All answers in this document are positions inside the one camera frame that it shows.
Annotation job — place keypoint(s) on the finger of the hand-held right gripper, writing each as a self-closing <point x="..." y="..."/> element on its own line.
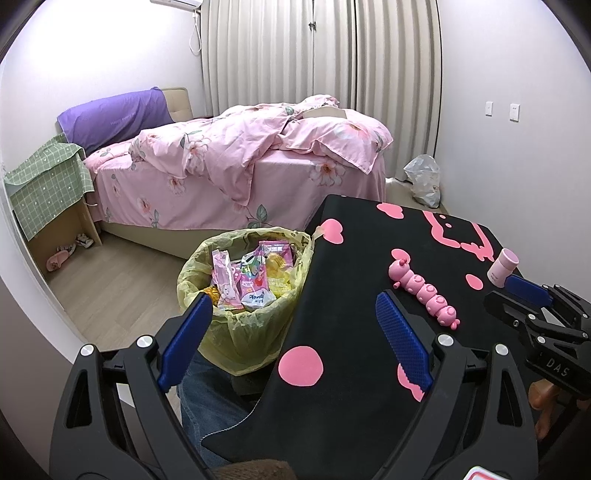
<point x="503" y="307"/>
<point x="526" y="288"/>

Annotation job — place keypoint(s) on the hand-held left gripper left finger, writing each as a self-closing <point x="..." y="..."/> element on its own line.
<point x="184" y="337"/>

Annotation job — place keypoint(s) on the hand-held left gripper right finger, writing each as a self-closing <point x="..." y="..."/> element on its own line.
<point x="401" y="341"/>

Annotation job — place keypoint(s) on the bin with yellow bag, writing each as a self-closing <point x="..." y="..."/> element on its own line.
<point x="231" y="341"/>

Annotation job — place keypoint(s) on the pink strip wrapper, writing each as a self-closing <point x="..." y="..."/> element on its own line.
<point x="226" y="281"/>

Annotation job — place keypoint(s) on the pink white wrapper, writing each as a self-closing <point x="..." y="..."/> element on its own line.
<point x="258" y="272"/>

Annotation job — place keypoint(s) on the large yellow snack wrapper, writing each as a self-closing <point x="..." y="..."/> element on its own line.
<point x="279" y="281"/>

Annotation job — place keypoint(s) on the person's right hand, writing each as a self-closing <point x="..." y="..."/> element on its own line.
<point x="542" y="397"/>

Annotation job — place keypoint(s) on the pink cylindrical jar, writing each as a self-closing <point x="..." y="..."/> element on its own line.
<point x="501" y="270"/>

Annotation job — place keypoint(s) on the pink caterpillar toy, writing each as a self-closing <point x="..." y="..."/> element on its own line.
<point x="425" y="293"/>

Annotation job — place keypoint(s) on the black pink-spotted tablecloth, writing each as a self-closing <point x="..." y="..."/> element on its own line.
<point x="351" y="314"/>

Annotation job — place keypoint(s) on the person's leg in jeans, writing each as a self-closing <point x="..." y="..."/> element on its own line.
<point x="207" y="401"/>

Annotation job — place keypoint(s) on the bed with pink sheet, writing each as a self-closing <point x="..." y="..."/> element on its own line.
<point x="184" y="198"/>

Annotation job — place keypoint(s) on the white shoe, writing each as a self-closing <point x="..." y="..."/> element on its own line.
<point x="84" y="241"/>

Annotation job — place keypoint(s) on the pink slipper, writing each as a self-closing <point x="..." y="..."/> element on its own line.
<point x="57" y="261"/>

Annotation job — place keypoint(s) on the white plastic bag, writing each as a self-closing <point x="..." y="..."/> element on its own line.
<point x="425" y="180"/>

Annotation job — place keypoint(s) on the wooden nightstand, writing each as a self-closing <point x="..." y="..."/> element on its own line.
<point x="90" y="221"/>

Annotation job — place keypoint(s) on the pink floral duvet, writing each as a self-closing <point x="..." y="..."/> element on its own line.
<point x="221" y="138"/>

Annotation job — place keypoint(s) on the green checked cloth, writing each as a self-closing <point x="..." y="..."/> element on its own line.
<point x="46" y="184"/>

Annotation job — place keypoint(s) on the purple pillow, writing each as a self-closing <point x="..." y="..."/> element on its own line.
<point x="111" y="120"/>

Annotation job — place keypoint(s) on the beige headboard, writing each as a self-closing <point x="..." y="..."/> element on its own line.
<point x="180" y="104"/>

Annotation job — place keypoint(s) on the beige pleated curtains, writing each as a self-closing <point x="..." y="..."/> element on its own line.
<point x="323" y="55"/>

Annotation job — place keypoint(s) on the white air conditioner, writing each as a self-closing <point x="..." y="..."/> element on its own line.
<point x="178" y="2"/>

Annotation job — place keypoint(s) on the white wall socket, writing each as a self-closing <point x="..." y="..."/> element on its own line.
<point x="515" y="112"/>
<point x="489" y="108"/>

